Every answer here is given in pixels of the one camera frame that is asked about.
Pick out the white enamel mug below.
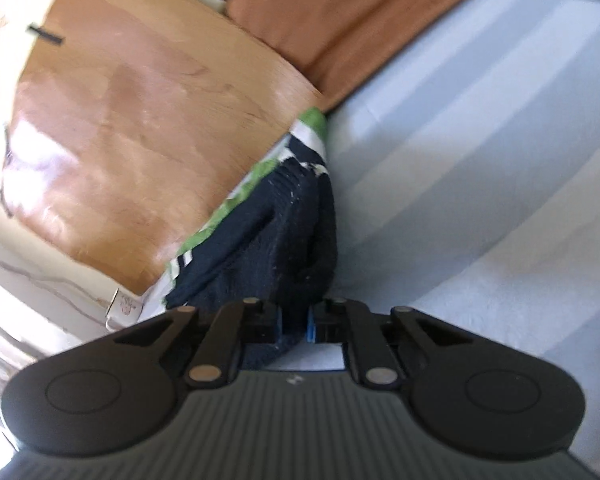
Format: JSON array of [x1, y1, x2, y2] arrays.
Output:
[[104, 287, 143, 322]]

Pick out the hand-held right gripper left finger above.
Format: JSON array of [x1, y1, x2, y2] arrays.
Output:
[[114, 297, 284, 389]]

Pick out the navy green white knit sweater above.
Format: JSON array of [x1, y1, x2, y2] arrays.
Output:
[[162, 106, 339, 370]]

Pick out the wooden board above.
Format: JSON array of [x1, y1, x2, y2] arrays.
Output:
[[0, 0, 326, 295]]

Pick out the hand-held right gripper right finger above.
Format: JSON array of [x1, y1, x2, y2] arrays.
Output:
[[307, 298, 482, 390]]

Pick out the brown cushion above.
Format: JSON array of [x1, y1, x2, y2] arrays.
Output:
[[224, 0, 486, 113]]

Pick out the light blue striped bed sheet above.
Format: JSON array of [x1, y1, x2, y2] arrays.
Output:
[[265, 0, 600, 480]]

